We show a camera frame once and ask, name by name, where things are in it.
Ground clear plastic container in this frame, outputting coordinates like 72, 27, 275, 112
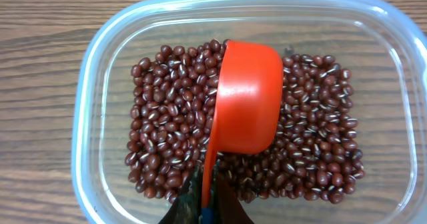
71, 0, 426, 223

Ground red measuring scoop blue handle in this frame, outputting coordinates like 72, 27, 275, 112
201, 40, 284, 223

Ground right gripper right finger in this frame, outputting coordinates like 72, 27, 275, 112
209, 161, 254, 224

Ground red adzuki beans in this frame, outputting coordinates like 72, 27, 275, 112
125, 39, 366, 204

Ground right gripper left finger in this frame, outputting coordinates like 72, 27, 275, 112
159, 167, 202, 224

